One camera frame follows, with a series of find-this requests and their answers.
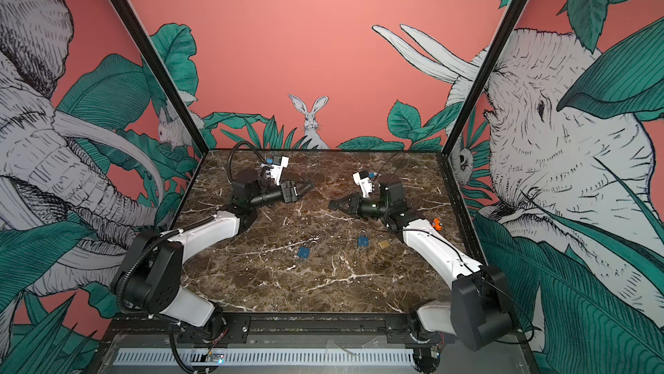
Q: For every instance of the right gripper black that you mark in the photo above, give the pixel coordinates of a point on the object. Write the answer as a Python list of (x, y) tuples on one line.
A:
[(354, 200)]

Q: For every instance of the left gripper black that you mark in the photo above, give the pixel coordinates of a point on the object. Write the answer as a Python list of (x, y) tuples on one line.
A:
[(289, 191)]

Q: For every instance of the black padlock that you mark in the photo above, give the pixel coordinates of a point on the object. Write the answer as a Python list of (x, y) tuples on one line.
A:
[(334, 205)]

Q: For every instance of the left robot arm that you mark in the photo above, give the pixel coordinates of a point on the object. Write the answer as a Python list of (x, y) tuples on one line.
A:
[(149, 277)]

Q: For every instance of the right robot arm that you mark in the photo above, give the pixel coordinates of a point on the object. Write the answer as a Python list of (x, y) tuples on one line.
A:
[(480, 311)]

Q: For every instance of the orange toy car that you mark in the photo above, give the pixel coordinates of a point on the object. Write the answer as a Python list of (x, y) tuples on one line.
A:
[(436, 223)]

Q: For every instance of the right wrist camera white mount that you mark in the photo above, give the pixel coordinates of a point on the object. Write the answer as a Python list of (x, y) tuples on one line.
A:
[(364, 179)]

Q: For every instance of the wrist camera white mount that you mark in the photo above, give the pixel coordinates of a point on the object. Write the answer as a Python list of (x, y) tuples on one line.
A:
[(364, 179), (274, 167)]

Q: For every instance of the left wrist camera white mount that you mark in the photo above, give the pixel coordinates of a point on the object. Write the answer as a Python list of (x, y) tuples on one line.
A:
[(274, 167)]

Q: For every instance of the left black frame post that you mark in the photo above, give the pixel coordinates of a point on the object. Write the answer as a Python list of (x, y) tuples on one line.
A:
[(141, 39)]

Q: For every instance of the black frame post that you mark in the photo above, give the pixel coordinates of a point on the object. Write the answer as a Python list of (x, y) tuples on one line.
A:
[(141, 39), (508, 23)]

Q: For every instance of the black mounting rail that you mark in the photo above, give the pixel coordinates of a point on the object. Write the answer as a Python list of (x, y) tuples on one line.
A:
[(239, 327)]

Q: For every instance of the white slotted cable duct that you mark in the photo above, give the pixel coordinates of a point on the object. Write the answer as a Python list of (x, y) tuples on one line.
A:
[(265, 357)]

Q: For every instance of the right black frame post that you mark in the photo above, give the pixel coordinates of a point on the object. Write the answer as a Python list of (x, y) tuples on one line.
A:
[(508, 23)]

